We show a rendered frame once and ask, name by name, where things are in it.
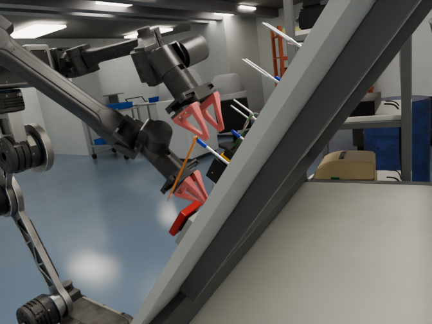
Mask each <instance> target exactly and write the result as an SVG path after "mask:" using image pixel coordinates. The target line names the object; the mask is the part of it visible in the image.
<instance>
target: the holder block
mask: <svg viewBox="0 0 432 324"><path fill-rule="evenodd" d="M226 167H227V165H225V164H224V163H223V162H222V161H221V160H220V159H219V158H218V157H217V156H216V157H215V158H214V160H213V162H212V164H211V166H210V168H209V170H208V172H207V174H206V176H207V177H208V178H209V179H211V180H212V181H213V182H214V183H215V184H217V181H218V180H219V178H220V177H221V175H222V173H223V172H224V170H225V169H226ZM212 172H213V173H212Z"/></svg>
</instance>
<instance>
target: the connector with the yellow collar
mask: <svg viewBox="0 0 432 324"><path fill-rule="evenodd" d="M233 146H234V144H232V145H230V146H229V147H227V148H226V150H225V151H224V153H223V155H225V156H226V157H227V158H228V159H229V160H231V159H232V157H233V156H234V154H235V153H236V151H237V149H238V147H236V149H235V150H233V149H234V148H233Z"/></svg>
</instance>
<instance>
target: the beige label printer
mask: <svg viewBox="0 0 432 324"><path fill-rule="evenodd" d="M375 168H376V162H375V153H374V152H373V151H363V150H342V151H337V152H333V153H330V154H328V155H326V156H325V157H324V158H323V159H322V161H321V163H320V164H319V166H318V168H317V171H315V173H314V175H313V177H312V179H343V180H369V181H377V170H376V169H375Z"/></svg>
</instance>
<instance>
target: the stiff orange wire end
mask: <svg viewBox="0 0 432 324"><path fill-rule="evenodd" d="M196 138H197V139H198V136H196V137H195V138H194V139H193V143H192V146H191V147H190V150H189V152H188V154H187V157H186V159H185V161H184V163H183V165H182V167H181V170H180V172H179V174H178V176H177V179H176V180H175V183H174V185H173V187H172V190H171V192H170V193H169V195H168V200H169V199H170V198H171V195H172V192H173V191H174V188H175V186H176V184H177V181H178V179H179V177H180V175H181V172H182V171H183V168H184V167H185V164H186V162H187V160H188V157H189V155H190V153H191V151H192V149H193V147H194V145H195V142H196ZM168 200H167V201H168Z"/></svg>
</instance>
